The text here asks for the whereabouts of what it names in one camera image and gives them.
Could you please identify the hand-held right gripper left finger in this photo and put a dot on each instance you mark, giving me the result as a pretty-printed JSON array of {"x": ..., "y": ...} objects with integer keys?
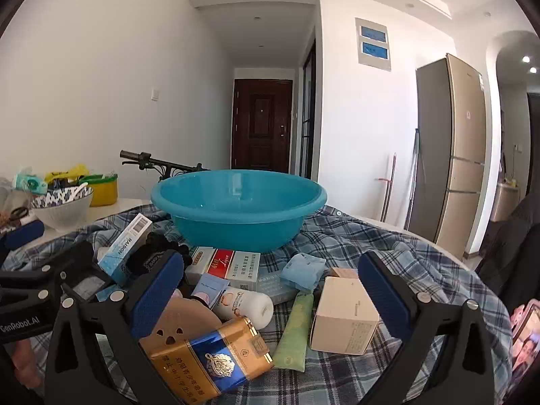
[{"x": 156, "y": 295}]

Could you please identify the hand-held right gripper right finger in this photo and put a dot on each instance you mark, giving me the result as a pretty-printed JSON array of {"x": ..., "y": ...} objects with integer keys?
[{"x": 384, "y": 295}]

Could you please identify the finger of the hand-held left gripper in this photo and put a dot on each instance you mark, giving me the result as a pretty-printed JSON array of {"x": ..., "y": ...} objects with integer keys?
[
  {"x": 63, "y": 257},
  {"x": 23, "y": 234}
]

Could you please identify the light blue printed pack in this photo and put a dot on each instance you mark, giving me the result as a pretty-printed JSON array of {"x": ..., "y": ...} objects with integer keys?
[{"x": 122, "y": 249}]

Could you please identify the gold blue cigarette pack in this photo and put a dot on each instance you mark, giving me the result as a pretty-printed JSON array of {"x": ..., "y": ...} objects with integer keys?
[{"x": 211, "y": 358}]

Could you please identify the blue plastic basin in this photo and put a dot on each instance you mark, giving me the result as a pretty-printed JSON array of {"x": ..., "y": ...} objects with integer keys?
[{"x": 236, "y": 223}]

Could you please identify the person's left hand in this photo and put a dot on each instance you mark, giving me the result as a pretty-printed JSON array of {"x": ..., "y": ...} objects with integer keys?
[{"x": 27, "y": 363}]

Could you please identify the scissors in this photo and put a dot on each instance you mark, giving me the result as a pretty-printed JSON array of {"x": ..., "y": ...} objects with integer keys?
[{"x": 17, "y": 215}]

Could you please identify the tan round toy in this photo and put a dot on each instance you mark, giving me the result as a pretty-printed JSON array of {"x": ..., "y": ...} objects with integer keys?
[{"x": 185, "y": 316}]

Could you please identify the blue patterned white bowl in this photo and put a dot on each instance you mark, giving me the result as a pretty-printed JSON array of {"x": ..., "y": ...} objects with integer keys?
[{"x": 63, "y": 215}]

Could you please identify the black glove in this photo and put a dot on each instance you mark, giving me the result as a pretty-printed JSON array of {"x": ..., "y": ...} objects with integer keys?
[{"x": 145, "y": 253}]

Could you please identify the beige cardboard box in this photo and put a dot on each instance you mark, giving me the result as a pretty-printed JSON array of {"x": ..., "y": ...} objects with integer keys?
[{"x": 341, "y": 316}]

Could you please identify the green tissue packet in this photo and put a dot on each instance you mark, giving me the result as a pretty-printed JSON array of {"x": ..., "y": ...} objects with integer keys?
[{"x": 29, "y": 182}]

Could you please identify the small light blue box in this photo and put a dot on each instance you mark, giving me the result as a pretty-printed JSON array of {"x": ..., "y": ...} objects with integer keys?
[{"x": 211, "y": 287}]

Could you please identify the white spoon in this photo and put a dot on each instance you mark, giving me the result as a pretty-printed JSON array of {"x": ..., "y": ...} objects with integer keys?
[{"x": 79, "y": 190}]

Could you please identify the yellow plastic bag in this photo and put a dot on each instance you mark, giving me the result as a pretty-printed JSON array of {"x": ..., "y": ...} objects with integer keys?
[{"x": 63, "y": 174}]

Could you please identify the yellow container with green lid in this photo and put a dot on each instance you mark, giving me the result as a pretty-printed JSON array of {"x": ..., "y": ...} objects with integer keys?
[{"x": 103, "y": 192}]

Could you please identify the blue plaid cloth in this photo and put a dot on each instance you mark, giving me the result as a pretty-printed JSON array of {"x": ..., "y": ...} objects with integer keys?
[{"x": 346, "y": 228}]

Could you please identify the red white cigarette carton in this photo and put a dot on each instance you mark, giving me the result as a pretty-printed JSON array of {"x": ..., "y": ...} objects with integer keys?
[{"x": 228, "y": 265}]

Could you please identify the light blue soft packet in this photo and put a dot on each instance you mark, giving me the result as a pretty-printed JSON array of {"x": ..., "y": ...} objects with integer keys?
[{"x": 301, "y": 272}]

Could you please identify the white lotion bottle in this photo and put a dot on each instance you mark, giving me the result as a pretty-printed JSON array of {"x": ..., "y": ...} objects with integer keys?
[{"x": 249, "y": 303}]

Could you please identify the green tube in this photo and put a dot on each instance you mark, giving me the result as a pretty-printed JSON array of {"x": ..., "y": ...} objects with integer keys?
[{"x": 295, "y": 333}]

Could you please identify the metal pole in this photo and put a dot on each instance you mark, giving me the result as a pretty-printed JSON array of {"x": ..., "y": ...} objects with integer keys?
[{"x": 390, "y": 185}]

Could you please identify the grey blue flat box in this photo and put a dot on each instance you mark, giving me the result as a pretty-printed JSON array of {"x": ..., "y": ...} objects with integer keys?
[{"x": 274, "y": 287}]

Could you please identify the dark chair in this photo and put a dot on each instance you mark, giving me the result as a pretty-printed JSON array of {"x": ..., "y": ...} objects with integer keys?
[{"x": 514, "y": 253}]

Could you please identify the pink smartphone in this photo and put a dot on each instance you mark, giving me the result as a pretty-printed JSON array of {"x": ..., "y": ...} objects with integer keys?
[{"x": 525, "y": 341}]

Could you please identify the white bin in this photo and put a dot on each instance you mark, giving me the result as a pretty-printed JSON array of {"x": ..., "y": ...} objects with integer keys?
[{"x": 506, "y": 200}]

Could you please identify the gold refrigerator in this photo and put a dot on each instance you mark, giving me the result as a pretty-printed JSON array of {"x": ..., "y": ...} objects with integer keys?
[{"x": 451, "y": 147}]

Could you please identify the black framed glass door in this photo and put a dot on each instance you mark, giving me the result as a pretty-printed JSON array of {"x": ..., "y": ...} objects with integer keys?
[{"x": 309, "y": 114}]

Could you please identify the dark brown door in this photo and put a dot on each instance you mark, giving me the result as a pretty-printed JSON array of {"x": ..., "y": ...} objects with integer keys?
[{"x": 261, "y": 126}]

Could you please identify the white wall switch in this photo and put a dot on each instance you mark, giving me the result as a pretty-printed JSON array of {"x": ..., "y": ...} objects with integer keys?
[{"x": 155, "y": 94}]

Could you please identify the wall panel with blue windows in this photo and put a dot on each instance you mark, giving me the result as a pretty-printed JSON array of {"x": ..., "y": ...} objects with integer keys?
[{"x": 373, "y": 44}]

